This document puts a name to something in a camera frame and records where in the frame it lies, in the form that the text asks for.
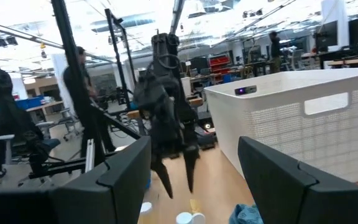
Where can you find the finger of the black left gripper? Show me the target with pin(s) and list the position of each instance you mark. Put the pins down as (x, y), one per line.
(162, 171)
(191, 165)

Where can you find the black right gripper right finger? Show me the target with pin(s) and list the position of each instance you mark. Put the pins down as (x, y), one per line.
(306, 199)

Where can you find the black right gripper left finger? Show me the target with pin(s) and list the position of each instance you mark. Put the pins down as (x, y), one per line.
(73, 205)

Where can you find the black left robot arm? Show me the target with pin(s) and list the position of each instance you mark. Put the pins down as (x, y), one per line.
(165, 49)

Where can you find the silver aluminium bar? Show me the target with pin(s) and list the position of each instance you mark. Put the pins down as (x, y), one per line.
(89, 155)

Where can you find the teal patterned cloth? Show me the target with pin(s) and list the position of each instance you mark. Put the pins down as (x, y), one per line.
(244, 216)

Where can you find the red storage bins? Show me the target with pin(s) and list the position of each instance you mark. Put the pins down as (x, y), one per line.
(219, 62)

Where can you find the person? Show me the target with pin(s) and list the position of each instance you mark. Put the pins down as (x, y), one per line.
(89, 84)
(274, 49)

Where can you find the grey stool chair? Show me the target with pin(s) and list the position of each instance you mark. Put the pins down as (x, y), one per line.
(68, 118)

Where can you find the wooden desk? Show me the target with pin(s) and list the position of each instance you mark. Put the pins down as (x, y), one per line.
(353, 60)

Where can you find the black monitor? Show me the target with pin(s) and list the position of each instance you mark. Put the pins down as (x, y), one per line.
(325, 35)
(356, 31)

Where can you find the white square column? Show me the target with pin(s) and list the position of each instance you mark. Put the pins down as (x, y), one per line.
(334, 15)

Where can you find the black frame base bar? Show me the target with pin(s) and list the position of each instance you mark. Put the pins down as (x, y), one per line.
(57, 169)

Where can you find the thin black frame post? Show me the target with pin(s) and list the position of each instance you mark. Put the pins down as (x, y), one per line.
(117, 62)

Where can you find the black camera with purple light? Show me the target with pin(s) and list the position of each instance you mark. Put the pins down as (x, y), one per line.
(245, 90)

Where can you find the ceiling track rail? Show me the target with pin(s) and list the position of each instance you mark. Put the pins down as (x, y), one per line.
(26, 35)

